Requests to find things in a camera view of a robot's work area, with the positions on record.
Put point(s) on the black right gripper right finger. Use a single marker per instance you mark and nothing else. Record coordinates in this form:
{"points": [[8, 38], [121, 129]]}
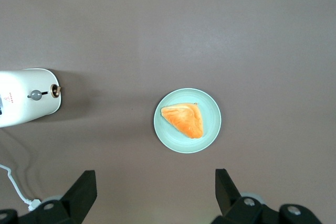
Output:
{"points": [[231, 203]]}

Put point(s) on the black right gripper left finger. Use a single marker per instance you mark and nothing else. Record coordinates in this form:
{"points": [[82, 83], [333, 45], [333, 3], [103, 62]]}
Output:
{"points": [[78, 200]]}

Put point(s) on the white toaster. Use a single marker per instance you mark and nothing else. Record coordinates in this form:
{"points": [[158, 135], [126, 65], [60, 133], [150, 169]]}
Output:
{"points": [[15, 113]]}

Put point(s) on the grey toaster lever knob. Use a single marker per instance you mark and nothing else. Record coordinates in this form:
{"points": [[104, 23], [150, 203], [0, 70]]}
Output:
{"points": [[36, 95]]}

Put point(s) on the brown toaster dial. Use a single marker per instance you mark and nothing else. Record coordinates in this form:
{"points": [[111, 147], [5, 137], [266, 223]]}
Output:
{"points": [[55, 90]]}

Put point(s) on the light green plate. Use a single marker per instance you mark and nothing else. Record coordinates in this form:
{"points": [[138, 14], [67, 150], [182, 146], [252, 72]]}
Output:
{"points": [[183, 145]]}

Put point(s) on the triangular orange pastry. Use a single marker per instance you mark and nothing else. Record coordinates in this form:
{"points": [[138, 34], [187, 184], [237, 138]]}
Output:
{"points": [[186, 119]]}

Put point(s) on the brown table cover mat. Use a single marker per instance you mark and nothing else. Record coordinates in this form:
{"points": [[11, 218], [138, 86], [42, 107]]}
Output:
{"points": [[168, 24]]}

